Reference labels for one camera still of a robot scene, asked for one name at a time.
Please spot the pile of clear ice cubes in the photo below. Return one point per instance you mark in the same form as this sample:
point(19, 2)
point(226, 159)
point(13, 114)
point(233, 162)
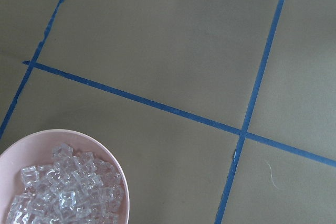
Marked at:
point(72, 189)

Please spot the pink bowl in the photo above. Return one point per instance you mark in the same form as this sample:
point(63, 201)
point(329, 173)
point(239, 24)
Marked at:
point(36, 149)

